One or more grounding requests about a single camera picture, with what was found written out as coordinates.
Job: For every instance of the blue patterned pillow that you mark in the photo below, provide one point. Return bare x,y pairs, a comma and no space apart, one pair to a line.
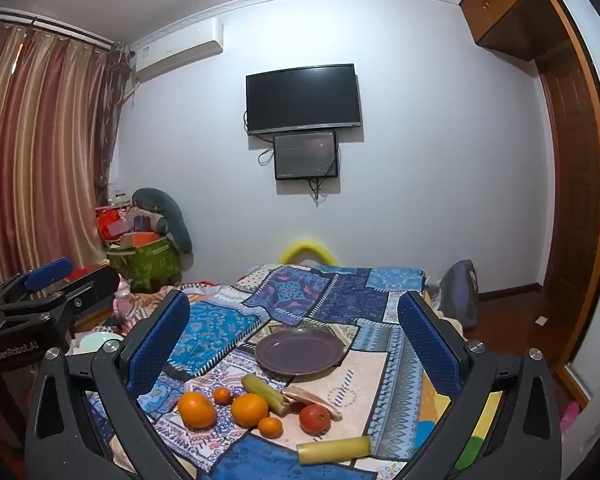
215,330

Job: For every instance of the black wall television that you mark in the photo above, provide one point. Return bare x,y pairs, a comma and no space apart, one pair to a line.
302,97

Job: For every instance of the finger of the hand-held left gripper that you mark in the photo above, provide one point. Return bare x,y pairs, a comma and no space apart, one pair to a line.
47,271
95,285

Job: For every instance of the green sugarcane piece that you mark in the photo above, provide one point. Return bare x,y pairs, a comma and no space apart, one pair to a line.
260,387

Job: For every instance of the long bread piece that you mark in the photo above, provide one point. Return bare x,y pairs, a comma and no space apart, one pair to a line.
310,397

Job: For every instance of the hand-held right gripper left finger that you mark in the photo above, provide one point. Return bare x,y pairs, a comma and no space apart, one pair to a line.
160,340

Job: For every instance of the small tangerine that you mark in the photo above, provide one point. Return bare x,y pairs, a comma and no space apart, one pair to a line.
270,426
222,395

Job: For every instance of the large orange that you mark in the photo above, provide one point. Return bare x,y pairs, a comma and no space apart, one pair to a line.
249,410
196,410

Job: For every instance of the curtain rail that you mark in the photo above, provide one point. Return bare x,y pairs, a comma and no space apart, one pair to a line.
55,27

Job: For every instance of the grey backpack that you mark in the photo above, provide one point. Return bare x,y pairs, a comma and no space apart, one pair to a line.
455,290

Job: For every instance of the striped brown curtain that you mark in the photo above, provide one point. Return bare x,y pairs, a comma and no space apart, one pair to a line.
40,135

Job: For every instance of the pink toy figure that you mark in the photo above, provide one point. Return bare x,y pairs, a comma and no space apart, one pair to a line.
122,302

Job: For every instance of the patchwork patterned blanket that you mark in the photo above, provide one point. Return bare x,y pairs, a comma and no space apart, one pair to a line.
370,375

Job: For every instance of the yellow sugarcane piece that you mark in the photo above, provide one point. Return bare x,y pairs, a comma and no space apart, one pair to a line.
335,450

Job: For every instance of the colourful cartoon blanket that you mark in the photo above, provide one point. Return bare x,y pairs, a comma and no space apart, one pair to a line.
432,425

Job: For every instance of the small black monitor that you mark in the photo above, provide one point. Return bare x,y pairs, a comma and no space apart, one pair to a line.
305,155

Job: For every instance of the purple plate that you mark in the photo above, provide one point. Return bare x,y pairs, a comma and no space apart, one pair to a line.
300,352

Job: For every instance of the wooden overhead cabinet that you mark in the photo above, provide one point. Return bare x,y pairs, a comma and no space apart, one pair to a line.
505,0

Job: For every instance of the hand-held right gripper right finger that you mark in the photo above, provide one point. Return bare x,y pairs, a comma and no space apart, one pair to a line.
430,345

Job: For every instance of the pale green bowl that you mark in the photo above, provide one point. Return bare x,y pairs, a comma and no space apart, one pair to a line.
97,344

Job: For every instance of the white air conditioner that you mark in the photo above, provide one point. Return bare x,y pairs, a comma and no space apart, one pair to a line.
180,52

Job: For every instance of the red tomato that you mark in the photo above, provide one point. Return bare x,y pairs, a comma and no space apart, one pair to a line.
314,418

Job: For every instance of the orange box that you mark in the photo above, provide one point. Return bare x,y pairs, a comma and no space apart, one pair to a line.
142,237

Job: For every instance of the wooden door frame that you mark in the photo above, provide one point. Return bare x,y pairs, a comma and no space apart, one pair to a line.
575,160

